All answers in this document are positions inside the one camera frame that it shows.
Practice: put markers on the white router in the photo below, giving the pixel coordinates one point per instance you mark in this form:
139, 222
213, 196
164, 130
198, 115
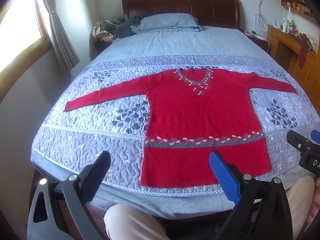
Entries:
277, 24

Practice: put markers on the dark red hanging cloth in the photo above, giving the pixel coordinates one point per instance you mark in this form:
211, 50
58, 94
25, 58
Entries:
303, 50

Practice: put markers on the light blue pillow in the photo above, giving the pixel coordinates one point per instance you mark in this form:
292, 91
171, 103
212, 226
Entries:
167, 21

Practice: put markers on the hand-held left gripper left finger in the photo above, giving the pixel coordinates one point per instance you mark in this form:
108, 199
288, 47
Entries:
100, 170

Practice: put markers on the wooden desk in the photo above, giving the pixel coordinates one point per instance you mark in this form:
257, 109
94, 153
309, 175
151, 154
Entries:
285, 50

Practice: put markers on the grey-green cloth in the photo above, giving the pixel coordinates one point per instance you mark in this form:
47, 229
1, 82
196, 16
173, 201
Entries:
112, 22

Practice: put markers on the golden patterned cloth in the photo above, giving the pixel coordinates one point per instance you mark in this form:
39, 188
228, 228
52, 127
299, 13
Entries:
101, 32

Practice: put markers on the window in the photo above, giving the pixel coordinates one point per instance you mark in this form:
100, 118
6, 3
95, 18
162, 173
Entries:
17, 30

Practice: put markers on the person's leg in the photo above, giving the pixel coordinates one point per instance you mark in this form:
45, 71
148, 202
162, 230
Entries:
298, 192
135, 225

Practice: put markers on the person's right leg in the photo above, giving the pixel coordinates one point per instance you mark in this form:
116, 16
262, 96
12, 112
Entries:
298, 192

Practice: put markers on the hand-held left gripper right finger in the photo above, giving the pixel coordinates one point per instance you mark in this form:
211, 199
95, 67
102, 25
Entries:
223, 175

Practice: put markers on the person's right hand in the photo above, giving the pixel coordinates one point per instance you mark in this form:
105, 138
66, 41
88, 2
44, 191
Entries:
315, 207

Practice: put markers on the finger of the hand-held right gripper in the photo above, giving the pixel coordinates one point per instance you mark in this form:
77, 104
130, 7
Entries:
316, 137
298, 140

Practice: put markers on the person's left leg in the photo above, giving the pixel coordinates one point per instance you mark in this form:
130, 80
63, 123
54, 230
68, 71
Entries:
135, 225

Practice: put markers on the dark nightstand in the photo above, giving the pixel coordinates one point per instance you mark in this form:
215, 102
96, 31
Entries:
255, 40

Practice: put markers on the dark wooden headboard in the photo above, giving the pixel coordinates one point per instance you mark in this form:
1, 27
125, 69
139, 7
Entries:
200, 7

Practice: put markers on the red knitted sweater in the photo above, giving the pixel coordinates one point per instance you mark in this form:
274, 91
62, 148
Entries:
200, 110

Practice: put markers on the dark wooden bed footboard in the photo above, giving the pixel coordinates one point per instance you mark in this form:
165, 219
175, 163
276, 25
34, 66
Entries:
100, 207

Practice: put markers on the grey window curtain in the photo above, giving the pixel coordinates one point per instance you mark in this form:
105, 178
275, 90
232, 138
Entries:
60, 37

